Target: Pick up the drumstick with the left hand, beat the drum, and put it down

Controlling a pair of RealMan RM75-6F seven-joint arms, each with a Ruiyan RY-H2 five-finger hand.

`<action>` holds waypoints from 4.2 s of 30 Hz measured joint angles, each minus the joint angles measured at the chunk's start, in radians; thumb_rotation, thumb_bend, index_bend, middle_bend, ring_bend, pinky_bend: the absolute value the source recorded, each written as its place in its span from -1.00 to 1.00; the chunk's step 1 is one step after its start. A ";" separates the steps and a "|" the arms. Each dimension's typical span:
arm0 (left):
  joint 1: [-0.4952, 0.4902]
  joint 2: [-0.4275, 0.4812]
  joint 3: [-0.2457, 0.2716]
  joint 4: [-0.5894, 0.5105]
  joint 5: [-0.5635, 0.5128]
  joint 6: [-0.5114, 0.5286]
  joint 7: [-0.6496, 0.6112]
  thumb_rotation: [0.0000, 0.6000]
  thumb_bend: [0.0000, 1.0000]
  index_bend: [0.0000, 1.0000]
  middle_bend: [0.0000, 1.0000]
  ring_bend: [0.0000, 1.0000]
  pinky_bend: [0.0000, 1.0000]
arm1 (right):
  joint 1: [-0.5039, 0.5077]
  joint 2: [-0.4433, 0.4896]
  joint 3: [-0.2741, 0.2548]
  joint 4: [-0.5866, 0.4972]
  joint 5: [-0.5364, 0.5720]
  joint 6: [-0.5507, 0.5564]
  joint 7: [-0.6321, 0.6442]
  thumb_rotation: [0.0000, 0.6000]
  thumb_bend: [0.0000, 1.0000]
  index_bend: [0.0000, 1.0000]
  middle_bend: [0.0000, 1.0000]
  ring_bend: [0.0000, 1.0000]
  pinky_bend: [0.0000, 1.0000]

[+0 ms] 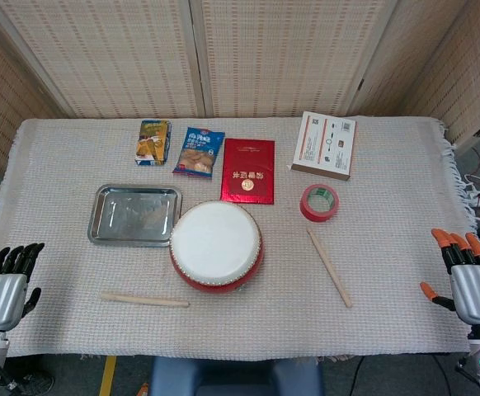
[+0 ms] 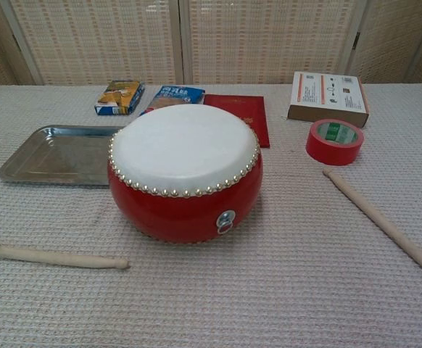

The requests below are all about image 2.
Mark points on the wooden drumstick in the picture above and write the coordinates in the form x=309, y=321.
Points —
x=377, y=217
x=51, y=256

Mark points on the yellow and blue snack box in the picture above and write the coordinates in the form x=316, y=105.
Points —
x=118, y=96

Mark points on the cardboard box with white label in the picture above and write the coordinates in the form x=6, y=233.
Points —
x=327, y=94

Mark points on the stainless steel tray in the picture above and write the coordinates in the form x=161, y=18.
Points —
x=51, y=156

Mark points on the red tape roll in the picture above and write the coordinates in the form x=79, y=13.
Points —
x=327, y=152

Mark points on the red drum with white skin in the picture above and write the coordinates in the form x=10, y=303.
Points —
x=182, y=145

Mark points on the white woven tablecloth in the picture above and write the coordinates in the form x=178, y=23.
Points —
x=232, y=290

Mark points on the red certificate booklet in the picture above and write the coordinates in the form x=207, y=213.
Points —
x=259, y=119

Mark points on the woven folding screen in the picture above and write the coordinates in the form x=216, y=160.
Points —
x=87, y=36

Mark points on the blue snack bag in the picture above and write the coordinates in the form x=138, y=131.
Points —
x=174, y=95

